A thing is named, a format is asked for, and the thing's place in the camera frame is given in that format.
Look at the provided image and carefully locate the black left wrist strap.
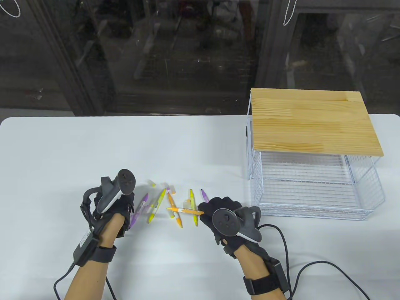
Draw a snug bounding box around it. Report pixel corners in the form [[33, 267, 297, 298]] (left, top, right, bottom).
[[94, 245, 117, 263]]

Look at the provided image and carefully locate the black left hand controller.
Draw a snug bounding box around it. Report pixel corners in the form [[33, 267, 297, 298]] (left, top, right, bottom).
[[96, 169, 136, 214]]

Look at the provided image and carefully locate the black hand controller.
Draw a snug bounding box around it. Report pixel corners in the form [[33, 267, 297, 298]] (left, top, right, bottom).
[[212, 206, 262, 243], [96, 169, 136, 214]]

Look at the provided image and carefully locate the person's left forearm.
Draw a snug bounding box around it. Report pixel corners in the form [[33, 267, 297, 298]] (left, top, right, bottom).
[[64, 214, 125, 300]]

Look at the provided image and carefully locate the yellow double-ended highlighter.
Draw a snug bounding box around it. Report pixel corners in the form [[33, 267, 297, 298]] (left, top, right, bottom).
[[189, 188, 199, 227], [147, 188, 167, 224]]

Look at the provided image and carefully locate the white wire basket drawer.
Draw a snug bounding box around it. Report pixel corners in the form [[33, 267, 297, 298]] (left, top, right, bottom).
[[250, 152, 385, 221]]

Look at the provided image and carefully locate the orange double-ended highlighter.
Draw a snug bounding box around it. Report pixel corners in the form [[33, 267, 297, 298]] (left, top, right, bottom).
[[167, 192, 183, 228], [166, 207, 206, 216]]

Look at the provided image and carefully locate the black right wrist strap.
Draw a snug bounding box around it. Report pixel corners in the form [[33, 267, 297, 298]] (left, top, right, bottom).
[[244, 275, 282, 295]]

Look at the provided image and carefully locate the black left wrist sensor box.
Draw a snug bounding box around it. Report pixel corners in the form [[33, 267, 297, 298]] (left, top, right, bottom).
[[73, 230, 100, 267]]

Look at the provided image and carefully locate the white blind cord loop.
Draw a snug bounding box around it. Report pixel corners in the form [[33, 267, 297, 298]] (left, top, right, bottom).
[[0, 0, 22, 18], [283, 0, 300, 26]]

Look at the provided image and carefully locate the dark window mullion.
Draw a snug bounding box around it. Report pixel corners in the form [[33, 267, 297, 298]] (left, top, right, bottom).
[[30, 0, 100, 117], [255, 0, 300, 89]]

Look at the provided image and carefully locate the person's left hand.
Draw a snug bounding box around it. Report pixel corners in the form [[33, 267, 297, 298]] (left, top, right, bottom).
[[81, 186, 135, 239]]

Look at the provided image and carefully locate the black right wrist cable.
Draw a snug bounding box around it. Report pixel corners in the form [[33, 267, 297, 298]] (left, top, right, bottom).
[[259, 224, 372, 300]]

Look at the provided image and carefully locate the black wrist strap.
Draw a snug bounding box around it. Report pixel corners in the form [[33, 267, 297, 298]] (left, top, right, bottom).
[[94, 245, 117, 263], [244, 275, 282, 295]]

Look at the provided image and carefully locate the black right wrist sensor box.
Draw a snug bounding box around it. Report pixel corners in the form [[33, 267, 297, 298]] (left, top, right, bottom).
[[270, 258, 290, 293]]

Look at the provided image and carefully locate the person's right hand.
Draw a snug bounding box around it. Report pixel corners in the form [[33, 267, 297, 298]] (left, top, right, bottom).
[[198, 197, 271, 260]]

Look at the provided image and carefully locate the wooden-topped white wire rack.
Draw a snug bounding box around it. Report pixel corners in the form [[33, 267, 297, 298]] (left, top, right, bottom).
[[246, 88, 384, 181]]

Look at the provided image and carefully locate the black wrist sensor box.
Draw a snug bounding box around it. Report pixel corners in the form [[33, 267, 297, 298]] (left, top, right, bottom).
[[73, 230, 100, 267], [270, 258, 290, 293]]

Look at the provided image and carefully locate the black right hand controller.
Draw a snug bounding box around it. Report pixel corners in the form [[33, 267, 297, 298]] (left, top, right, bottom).
[[212, 206, 262, 243]]

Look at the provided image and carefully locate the group of clear highlighter caps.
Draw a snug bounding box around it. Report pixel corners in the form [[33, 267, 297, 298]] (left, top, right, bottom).
[[137, 180, 202, 219]]

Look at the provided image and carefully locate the person's right forearm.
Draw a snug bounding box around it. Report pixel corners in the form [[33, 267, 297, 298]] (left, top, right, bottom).
[[236, 244, 289, 300]]

